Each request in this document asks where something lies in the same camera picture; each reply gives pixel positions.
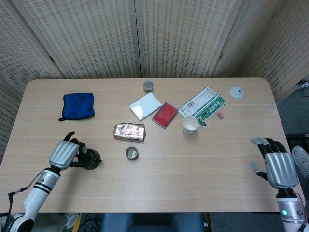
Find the white round disc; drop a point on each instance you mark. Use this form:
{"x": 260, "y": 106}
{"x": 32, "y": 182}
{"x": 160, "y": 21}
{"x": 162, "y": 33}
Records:
{"x": 235, "y": 93}

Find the red patterned foil packet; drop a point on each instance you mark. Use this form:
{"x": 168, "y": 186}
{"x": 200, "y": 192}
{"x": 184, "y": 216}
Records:
{"x": 129, "y": 133}

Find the black teapot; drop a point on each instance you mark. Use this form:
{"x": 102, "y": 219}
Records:
{"x": 93, "y": 160}

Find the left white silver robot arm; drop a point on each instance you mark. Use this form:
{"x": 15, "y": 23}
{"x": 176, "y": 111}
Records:
{"x": 38, "y": 191}

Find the small round metal tin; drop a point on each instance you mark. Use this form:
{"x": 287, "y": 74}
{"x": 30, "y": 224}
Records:
{"x": 131, "y": 159}

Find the woven folding screen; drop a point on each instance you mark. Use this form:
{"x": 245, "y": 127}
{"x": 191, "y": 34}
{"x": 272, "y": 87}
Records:
{"x": 96, "y": 36}

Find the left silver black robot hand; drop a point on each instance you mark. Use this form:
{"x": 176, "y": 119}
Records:
{"x": 62, "y": 154}

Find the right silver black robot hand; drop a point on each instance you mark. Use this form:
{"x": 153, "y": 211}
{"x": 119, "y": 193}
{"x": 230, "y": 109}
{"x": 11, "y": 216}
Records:
{"x": 281, "y": 169}

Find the white paper cup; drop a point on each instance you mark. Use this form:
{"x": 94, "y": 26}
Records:
{"x": 190, "y": 124}

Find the brass screen hinge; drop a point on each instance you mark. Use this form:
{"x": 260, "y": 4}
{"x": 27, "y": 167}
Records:
{"x": 220, "y": 56}
{"x": 51, "y": 58}

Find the grey sneaker under table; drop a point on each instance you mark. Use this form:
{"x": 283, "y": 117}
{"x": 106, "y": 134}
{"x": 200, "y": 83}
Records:
{"x": 70, "y": 220}

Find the red ink pad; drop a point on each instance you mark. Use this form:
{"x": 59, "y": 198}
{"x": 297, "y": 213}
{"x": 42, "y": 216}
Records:
{"x": 165, "y": 115}

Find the green white flattened carton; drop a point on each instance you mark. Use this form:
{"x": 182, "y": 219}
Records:
{"x": 202, "y": 104}

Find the small clear round jar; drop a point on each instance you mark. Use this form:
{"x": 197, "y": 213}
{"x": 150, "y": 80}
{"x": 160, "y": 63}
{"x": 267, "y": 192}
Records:
{"x": 148, "y": 86}

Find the red binder clip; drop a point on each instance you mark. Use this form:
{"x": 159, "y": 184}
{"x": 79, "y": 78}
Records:
{"x": 219, "y": 116}

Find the blue cloth pouch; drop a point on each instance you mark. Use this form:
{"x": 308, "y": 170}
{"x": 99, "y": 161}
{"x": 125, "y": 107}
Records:
{"x": 78, "y": 106}

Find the white flat plastic case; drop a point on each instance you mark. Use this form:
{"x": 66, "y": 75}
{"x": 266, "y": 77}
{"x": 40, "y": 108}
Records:
{"x": 144, "y": 106}

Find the blue seat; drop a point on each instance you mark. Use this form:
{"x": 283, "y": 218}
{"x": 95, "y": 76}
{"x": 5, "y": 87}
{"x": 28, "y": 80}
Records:
{"x": 154, "y": 222}

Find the white sneaker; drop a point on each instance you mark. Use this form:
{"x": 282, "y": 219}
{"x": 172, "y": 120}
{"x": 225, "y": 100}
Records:
{"x": 301, "y": 157}

